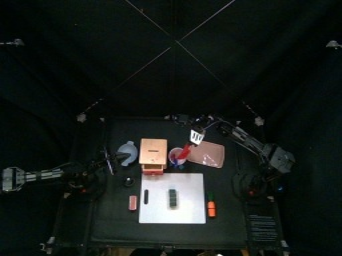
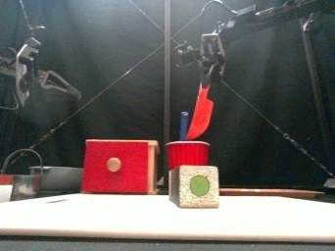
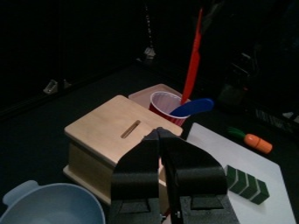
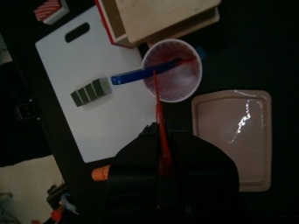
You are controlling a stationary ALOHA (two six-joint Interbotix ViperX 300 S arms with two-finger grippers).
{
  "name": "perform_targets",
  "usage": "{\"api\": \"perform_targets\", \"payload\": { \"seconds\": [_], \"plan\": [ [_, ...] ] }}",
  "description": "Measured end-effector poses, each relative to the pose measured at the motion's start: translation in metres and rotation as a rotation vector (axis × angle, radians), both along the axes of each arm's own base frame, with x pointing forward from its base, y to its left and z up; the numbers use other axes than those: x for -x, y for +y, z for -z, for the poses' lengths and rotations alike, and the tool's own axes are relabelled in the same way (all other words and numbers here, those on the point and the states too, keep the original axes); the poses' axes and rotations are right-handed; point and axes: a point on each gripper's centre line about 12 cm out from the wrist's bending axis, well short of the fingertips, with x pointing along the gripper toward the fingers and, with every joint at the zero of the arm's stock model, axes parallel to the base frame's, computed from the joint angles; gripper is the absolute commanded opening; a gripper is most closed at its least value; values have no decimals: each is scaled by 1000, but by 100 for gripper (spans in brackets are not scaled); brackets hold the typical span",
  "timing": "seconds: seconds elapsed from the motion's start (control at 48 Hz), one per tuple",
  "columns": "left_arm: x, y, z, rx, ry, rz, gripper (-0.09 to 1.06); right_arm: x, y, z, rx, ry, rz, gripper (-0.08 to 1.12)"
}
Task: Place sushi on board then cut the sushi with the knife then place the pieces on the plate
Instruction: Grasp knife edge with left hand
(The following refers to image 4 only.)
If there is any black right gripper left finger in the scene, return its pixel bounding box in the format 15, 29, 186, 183
107, 123, 163, 224

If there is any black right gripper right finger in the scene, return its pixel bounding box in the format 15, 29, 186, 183
163, 129, 248, 224

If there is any thin red toy knife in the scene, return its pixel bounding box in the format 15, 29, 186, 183
152, 69, 175, 179

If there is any white cutting board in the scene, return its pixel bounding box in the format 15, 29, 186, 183
33, 3, 164, 164

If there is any green-centred toy sushi roll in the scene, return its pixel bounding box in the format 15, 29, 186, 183
69, 77, 114, 108

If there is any orange toy carrot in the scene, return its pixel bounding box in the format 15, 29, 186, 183
91, 164, 112, 182

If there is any red plastic cup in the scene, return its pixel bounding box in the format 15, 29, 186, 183
140, 38, 204, 104

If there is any red-fronted wooden box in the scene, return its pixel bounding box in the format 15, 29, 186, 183
94, 0, 223, 49

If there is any toy salmon nigiri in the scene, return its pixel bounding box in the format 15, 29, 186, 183
32, 0, 71, 26

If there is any black square bracket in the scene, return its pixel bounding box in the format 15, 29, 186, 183
13, 101, 41, 121

